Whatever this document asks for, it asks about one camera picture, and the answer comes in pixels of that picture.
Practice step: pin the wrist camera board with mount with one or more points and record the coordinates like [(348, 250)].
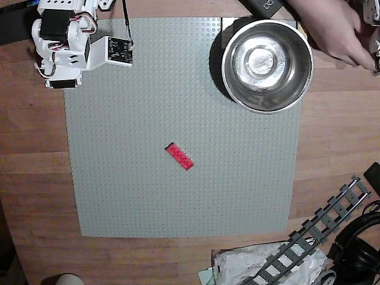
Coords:
[(118, 50)]

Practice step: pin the person's hand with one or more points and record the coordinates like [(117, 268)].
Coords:
[(332, 26)]

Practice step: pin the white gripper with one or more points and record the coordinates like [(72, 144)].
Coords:
[(62, 84)]

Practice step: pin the black device with white logo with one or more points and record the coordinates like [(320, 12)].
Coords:
[(267, 6)]

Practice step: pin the black flat object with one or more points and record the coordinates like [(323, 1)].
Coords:
[(374, 175)]

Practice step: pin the grey round wheel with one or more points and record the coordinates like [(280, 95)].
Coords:
[(328, 277)]

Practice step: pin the black headphones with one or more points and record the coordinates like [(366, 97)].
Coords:
[(353, 255)]

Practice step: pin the grey toy train track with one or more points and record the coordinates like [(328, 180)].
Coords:
[(353, 196)]

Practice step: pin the black box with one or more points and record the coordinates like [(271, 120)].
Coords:
[(15, 26)]

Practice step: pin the stainless steel bowl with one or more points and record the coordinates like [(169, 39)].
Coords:
[(267, 65)]

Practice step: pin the grey lego baseplate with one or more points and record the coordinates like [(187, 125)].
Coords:
[(178, 193)]

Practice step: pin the crumpled white plastic bag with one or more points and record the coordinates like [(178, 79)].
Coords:
[(237, 261)]

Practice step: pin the white cylindrical object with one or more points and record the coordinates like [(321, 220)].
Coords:
[(63, 279)]

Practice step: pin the pale green paper sheet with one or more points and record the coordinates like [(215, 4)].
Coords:
[(206, 277)]

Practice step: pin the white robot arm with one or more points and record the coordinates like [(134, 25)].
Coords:
[(56, 26)]

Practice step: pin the red lego block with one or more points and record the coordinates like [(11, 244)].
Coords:
[(179, 156)]

